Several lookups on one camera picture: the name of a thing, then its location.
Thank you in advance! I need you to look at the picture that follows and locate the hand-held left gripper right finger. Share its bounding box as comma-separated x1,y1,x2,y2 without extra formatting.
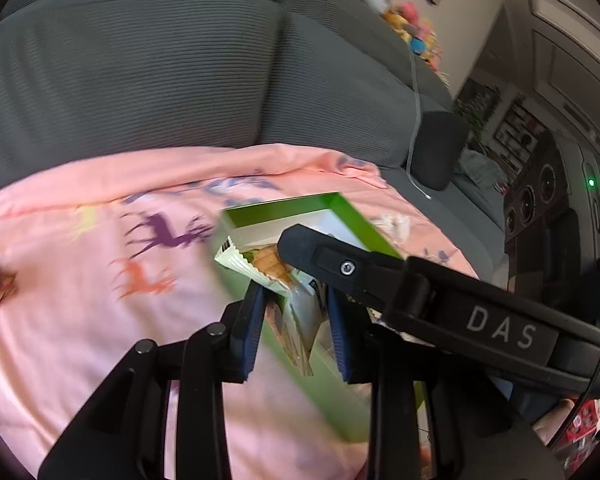
326,287,566,480

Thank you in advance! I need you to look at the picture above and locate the grey sofa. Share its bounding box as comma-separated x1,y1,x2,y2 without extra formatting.
0,0,506,286

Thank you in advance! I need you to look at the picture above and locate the white panelled door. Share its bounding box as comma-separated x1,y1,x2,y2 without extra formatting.
505,0,600,111

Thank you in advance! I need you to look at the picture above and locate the pink deer print blanket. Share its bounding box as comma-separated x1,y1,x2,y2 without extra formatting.
0,144,481,480

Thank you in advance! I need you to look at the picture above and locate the grey cloth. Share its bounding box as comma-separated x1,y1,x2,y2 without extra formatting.
452,150,511,196

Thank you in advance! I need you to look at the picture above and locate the person's right forearm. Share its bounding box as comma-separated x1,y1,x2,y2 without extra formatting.
532,400,578,446

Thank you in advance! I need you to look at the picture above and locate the white cable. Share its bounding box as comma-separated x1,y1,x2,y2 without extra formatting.
405,50,433,201

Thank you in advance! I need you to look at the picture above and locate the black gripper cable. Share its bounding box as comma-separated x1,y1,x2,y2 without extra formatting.
547,305,600,451

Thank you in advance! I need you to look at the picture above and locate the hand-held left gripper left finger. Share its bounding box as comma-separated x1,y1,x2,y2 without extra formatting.
37,280,268,480

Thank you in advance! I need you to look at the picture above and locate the pile of colourful plush toys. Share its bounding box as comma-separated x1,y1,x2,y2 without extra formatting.
382,2,443,68

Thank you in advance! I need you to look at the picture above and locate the dark wall shelf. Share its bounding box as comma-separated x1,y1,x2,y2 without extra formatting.
492,97,548,171

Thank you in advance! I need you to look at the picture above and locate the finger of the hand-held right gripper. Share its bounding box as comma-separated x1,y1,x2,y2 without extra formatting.
276,224,431,322

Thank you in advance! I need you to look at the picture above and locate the red patterned cloth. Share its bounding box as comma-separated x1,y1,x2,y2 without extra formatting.
562,395,600,466

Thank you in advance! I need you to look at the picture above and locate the green cardboard box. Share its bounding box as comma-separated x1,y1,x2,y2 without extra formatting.
214,191,431,443

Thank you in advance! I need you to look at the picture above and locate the white crumpled tissue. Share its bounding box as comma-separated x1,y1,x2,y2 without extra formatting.
375,212,412,246

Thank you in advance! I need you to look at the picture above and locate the green white snack packet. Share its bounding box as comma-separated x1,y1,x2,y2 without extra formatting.
215,240,331,376

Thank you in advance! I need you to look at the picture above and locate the green houseplant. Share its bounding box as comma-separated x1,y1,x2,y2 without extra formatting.
455,80,501,136

